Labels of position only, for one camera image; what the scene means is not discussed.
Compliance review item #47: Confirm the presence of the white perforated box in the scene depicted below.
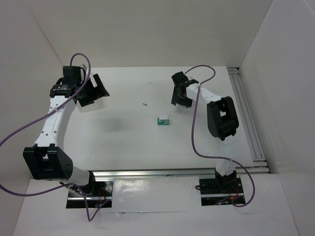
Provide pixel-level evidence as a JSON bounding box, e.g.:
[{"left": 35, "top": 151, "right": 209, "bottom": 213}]
[{"left": 76, "top": 99, "right": 102, "bottom": 113}]

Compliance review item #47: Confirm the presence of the plain white block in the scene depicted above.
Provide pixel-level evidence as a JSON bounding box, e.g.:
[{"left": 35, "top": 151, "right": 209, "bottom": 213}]
[{"left": 159, "top": 115, "right": 168, "bottom": 121}]

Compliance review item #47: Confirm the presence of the dark green H block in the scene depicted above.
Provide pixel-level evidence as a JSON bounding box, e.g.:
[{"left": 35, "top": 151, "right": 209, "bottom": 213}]
[{"left": 157, "top": 118, "right": 164, "bottom": 125}]

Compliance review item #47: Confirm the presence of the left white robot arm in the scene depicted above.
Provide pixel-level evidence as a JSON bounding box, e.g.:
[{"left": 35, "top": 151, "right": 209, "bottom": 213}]
[{"left": 23, "top": 64, "right": 109, "bottom": 196}]

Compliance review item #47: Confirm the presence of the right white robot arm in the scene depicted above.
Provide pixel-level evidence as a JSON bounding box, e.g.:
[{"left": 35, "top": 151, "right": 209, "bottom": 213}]
[{"left": 171, "top": 72, "right": 239, "bottom": 188}]

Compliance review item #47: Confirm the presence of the right side aluminium rail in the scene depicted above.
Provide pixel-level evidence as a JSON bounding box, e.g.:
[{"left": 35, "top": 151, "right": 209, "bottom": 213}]
[{"left": 227, "top": 67, "right": 270, "bottom": 173}]

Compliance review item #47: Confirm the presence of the aluminium rail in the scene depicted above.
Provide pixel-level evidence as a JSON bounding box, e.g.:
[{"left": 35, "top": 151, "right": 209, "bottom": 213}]
[
  {"left": 38, "top": 168, "right": 270, "bottom": 179},
  {"left": 227, "top": 67, "right": 270, "bottom": 173}
]

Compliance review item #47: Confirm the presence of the front aluminium rail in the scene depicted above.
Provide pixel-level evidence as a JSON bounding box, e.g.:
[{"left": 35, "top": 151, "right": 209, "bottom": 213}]
[{"left": 38, "top": 168, "right": 270, "bottom": 179}]

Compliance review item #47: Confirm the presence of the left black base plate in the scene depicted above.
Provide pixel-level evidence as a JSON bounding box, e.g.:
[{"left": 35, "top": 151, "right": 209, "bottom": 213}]
[{"left": 66, "top": 180, "right": 113, "bottom": 209}]

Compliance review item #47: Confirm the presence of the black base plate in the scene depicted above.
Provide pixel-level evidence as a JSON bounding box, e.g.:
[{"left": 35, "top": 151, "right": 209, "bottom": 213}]
[
  {"left": 66, "top": 180, "right": 113, "bottom": 209},
  {"left": 195, "top": 178, "right": 245, "bottom": 206}
]

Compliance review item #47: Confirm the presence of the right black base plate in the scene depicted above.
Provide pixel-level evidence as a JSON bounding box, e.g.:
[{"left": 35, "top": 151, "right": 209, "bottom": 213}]
[{"left": 195, "top": 178, "right": 245, "bottom": 206}]

